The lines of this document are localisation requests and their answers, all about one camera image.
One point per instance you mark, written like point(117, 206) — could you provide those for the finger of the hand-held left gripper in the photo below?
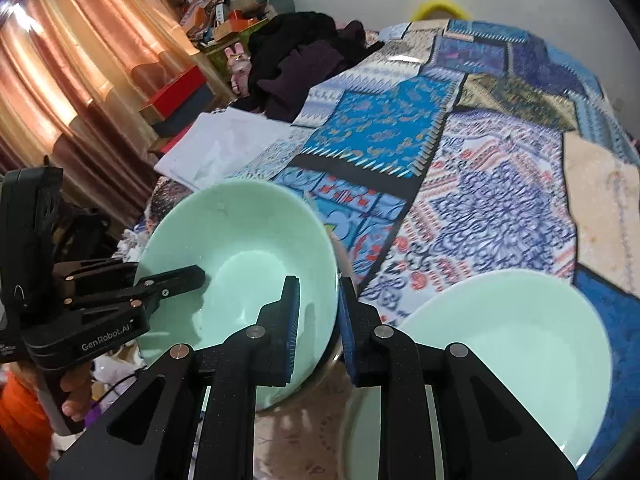
point(100, 267)
point(170, 282)

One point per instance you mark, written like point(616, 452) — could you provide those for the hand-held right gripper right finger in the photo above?
point(348, 332)

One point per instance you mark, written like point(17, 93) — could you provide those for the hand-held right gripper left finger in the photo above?
point(292, 332)

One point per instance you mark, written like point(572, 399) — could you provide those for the white bowl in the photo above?
point(345, 265)

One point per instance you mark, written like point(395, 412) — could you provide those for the green bowl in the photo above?
point(250, 270)

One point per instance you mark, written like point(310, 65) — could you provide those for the green plate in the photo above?
point(505, 355)

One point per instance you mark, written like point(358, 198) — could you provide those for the person's left hand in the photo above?
point(77, 395)

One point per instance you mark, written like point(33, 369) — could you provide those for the white cloth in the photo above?
point(220, 145)

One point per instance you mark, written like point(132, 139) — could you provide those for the dark blue box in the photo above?
point(185, 115)

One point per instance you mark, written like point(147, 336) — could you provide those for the orange brown curtain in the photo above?
point(75, 85)

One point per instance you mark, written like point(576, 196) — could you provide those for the red box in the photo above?
point(175, 90)

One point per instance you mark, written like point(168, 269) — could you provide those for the blue patchwork blanket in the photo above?
point(475, 170)

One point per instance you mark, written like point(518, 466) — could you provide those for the pink rabbit toy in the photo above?
point(239, 67)

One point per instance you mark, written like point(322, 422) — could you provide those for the green box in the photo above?
point(230, 47)

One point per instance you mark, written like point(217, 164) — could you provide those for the black clothing pile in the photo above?
point(300, 60)

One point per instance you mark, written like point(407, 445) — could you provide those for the stack of colourful boxes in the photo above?
point(207, 12)

